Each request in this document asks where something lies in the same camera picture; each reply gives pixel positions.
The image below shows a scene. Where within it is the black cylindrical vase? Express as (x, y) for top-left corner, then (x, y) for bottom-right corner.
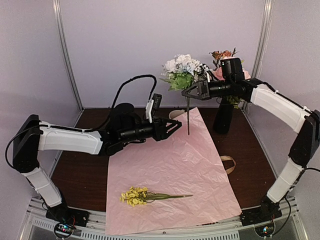
(213, 97), (234, 134)

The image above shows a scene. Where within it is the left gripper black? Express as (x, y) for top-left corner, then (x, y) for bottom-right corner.
(120, 115), (183, 143)

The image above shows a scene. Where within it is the left aluminium frame post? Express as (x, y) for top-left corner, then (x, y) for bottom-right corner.
(52, 0), (84, 112)

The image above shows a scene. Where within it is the blue hydrangea flower bunch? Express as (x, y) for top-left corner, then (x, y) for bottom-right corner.
(159, 53), (202, 136)

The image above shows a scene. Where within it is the aluminium frame post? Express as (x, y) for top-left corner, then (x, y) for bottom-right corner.
(52, 0), (84, 112)
(241, 0), (273, 112)

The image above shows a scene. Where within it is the yellow small flower bunch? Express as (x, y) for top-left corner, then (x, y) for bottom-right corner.
(119, 186), (193, 207)

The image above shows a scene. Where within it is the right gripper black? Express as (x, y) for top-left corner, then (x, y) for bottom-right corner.
(182, 78), (234, 100)

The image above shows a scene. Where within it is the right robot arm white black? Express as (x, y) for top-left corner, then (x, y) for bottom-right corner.
(182, 58), (320, 221)

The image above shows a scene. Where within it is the pink peony flower stem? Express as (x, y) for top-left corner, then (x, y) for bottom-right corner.
(212, 67), (225, 81)

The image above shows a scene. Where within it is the green fern white flower bunch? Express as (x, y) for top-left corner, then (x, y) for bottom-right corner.
(226, 95), (244, 109)

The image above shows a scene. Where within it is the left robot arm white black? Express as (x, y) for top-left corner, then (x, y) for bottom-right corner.
(7, 100), (182, 222)

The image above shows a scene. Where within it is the beige floral mug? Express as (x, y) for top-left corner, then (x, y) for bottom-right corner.
(168, 109), (186, 120)

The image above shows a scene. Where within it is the tan satin ribbon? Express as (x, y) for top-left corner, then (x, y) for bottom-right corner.
(220, 155), (236, 175)

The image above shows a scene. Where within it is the right aluminium frame post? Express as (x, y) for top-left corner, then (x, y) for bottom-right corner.
(241, 0), (273, 112)

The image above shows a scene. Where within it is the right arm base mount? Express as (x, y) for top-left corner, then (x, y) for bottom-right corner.
(240, 207), (282, 239)

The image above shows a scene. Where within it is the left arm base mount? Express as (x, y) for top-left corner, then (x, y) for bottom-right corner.
(43, 202), (90, 240)

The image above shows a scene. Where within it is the pink wrapping paper sheet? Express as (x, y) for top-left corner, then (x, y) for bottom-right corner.
(105, 108), (241, 235)

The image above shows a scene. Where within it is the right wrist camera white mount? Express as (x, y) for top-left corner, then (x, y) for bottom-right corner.
(199, 63), (214, 82)

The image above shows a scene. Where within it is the orange brown flower stem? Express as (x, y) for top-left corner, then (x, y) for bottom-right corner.
(209, 48), (238, 68)

